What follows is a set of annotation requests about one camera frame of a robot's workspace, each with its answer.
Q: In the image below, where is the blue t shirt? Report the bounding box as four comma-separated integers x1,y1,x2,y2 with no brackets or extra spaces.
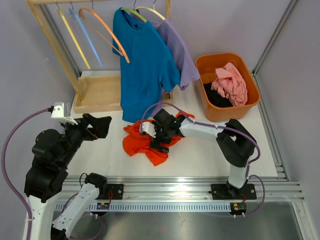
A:
113,8,181,123

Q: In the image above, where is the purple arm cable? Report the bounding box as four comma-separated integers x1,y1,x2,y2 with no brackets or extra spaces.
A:
0,107,107,240
139,101,266,218

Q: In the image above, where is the cream hanger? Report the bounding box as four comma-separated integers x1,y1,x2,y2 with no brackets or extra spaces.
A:
134,0,166,20

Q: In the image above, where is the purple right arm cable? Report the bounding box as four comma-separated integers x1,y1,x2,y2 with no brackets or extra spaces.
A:
139,101,266,218

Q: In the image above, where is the orange plastic basket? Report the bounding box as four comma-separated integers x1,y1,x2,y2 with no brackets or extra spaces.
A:
195,52,261,122

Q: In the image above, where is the black t shirt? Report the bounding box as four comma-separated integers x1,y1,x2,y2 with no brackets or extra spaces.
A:
203,83,233,108

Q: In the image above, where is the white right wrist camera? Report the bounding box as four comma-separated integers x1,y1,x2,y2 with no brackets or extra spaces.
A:
140,121,157,138

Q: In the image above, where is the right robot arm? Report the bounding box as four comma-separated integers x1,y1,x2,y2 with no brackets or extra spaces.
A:
140,109,257,201

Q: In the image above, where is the pink t shirt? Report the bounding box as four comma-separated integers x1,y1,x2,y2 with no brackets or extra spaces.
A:
211,62,248,107

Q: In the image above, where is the orange t shirt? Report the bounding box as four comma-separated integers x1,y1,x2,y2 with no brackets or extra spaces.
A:
122,111,195,167

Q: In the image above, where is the light blue hanger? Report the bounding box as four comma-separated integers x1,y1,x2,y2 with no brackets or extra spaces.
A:
69,6,103,67

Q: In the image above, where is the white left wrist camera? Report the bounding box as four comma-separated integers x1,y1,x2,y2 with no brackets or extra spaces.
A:
51,102,78,125

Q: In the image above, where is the green hanger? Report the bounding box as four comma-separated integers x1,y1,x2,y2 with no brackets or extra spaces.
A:
119,7,148,25

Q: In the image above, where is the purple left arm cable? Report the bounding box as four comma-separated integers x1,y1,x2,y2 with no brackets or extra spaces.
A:
0,107,107,240

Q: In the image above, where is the white slotted cable duct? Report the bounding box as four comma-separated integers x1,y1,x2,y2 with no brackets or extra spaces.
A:
54,201,232,213

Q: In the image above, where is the yellow hanger with metal hook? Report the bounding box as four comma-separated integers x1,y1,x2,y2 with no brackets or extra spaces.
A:
54,0,91,70

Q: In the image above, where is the aluminium mounting rail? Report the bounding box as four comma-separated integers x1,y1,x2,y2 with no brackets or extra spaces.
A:
57,175,306,203

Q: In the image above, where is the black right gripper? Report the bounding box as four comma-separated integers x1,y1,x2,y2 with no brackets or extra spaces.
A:
149,120,172,153

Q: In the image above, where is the peach hanger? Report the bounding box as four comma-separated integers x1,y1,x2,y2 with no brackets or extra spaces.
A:
78,0,131,64

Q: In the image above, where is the wooden clothes rack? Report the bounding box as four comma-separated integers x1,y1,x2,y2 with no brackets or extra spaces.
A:
24,0,174,115

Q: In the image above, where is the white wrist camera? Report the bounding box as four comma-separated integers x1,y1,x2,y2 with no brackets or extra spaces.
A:
51,102,78,125
140,121,157,138

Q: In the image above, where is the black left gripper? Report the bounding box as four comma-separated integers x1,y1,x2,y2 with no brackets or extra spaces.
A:
58,112,112,167

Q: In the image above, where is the lavender t shirt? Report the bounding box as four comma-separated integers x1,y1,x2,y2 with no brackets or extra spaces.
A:
149,18,201,101

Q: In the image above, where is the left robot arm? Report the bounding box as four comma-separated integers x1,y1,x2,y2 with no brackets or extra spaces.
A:
24,113,112,240

